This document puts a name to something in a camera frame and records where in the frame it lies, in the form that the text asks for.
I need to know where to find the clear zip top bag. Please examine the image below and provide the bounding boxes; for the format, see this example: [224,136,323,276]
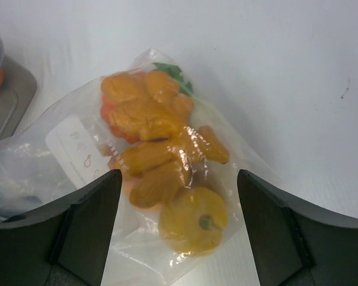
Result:
[0,49,279,285]

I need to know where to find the white fake radish with leaves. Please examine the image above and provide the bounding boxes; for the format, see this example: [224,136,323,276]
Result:
[153,62,193,97]

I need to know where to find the fake fried chicken piece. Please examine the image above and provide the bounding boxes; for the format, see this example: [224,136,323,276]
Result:
[112,70,230,204]

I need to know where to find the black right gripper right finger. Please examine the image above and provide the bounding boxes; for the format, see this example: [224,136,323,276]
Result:
[237,170,358,285]

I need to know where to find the smoky clear plastic bin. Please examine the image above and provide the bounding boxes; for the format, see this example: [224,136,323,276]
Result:
[0,37,37,140]

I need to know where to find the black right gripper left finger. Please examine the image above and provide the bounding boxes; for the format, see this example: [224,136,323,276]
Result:
[0,170,122,285]

